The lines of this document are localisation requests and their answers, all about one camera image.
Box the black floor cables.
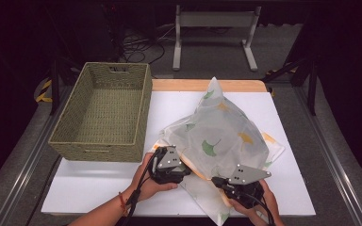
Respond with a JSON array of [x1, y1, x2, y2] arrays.
[[119, 24, 177, 64]]

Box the black stand legs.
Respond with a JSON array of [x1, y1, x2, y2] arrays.
[[263, 56, 319, 116]]

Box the black and yellow tape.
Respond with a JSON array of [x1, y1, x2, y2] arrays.
[[265, 62, 296, 78], [35, 78, 54, 104]]

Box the white board sheet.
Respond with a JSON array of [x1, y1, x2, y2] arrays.
[[41, 90, 317, 218]]

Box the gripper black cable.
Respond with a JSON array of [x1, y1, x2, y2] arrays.
[[241, 191, 276, 226], [117, 150, 159, 226]]

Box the red string bracelet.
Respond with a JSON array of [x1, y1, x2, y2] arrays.
[[118, 191, 130, 218]]

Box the leaf-print mesh laundry bag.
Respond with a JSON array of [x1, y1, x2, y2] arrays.
[[152, 76, 287, 226]]

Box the grey metal stand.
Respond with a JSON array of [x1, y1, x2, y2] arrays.
[[173, 4, 263, 73]]

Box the person's left hand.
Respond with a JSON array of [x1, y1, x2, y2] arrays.
[[128, 153, 179, 202]]

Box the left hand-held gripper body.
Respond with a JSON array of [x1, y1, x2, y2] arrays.
[[149, 145, 187, 186]]

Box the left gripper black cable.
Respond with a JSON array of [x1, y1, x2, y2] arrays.
[[117, 150, 159, 226]]

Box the person's right hand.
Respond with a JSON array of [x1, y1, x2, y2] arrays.
[[228, 179, 287, 226]]

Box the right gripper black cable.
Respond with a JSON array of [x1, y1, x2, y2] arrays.
[[241, 191, 276, 226]]

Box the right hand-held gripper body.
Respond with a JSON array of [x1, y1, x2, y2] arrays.
[[220, 163, 272, 210]]

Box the green woven basket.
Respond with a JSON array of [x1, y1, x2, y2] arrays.
[[47, 61, 154, 164]]

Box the black upright post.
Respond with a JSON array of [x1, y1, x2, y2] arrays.
[[50, 57, 60, 116]]

